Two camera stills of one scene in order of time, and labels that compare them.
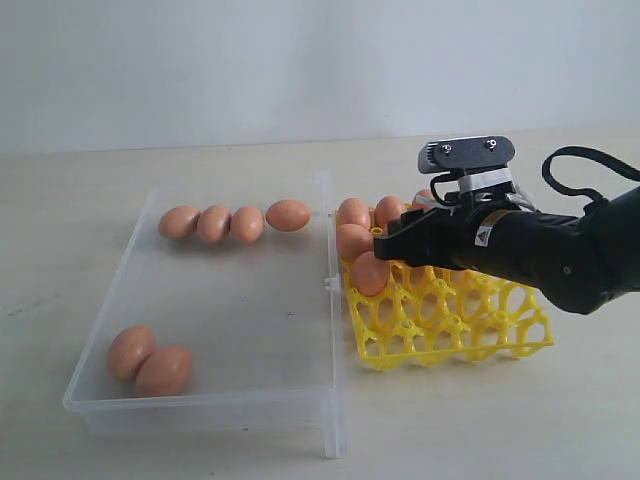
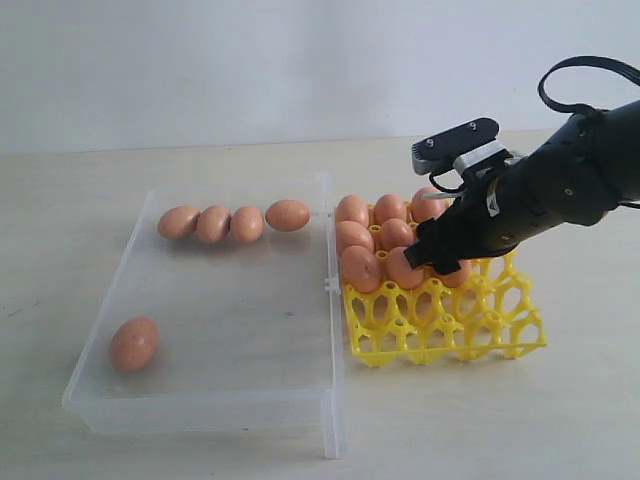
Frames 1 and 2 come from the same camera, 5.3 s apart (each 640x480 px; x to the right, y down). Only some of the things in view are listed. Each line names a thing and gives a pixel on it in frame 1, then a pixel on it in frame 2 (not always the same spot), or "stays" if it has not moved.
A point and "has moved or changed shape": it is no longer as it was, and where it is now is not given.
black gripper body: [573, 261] -> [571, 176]
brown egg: [178, 222] stays
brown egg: [287, 215] stays
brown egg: [247, 224] stays
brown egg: [214, 223] stays
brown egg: [166, 372] -> [458, 278]
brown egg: [388, 208] stays
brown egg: [370, 274] has moved or changed shape
